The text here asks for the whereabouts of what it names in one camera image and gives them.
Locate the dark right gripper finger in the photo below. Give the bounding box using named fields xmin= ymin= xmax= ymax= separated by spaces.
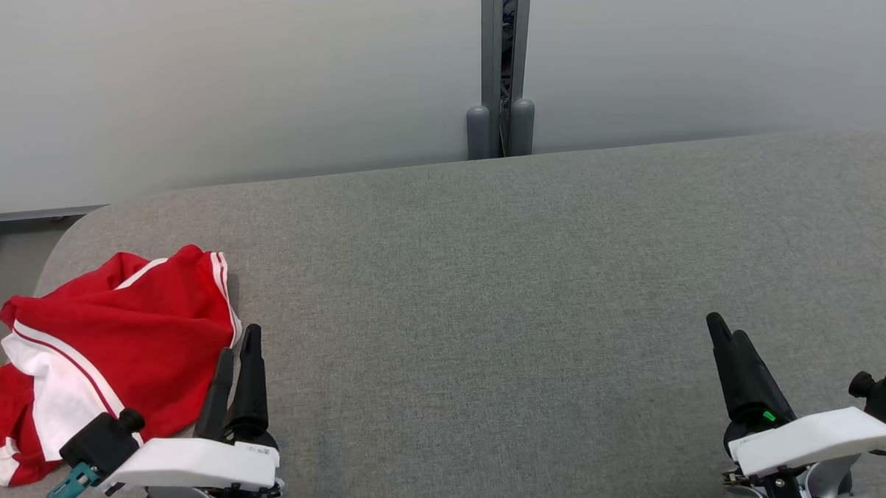
xmin=735 ymin=328 xmax=798 ymax=428
xmin=706 ymin=311 xmax=753 ymax=421

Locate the grey partition post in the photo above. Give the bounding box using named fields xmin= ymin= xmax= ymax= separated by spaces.
xmin=504 ymin=0 xmax=538 ymax=158
xmin=462 ymin=0 xmax=511 ymax=161

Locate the grey partition base rail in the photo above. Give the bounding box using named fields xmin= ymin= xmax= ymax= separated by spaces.
xmin=0 ymin=204 xmax=109 ymax=223

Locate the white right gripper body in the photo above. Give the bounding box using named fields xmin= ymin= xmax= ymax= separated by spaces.
xmin=720 ymin=403 xmax=886 ymax=498

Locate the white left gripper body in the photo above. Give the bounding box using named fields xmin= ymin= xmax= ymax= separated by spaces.
xmin=99 ymin=424 xmax=290 ymax=498

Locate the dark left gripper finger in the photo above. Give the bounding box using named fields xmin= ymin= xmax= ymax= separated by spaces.
xmin=225 ymin=324 xmax=278 ymax=446
xmin=192 ymin=348 xmax=238 ymax=440

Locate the teal left camera connector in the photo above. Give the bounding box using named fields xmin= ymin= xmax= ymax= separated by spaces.
xmin=29 ymin=463 xmax=100 ymax=498

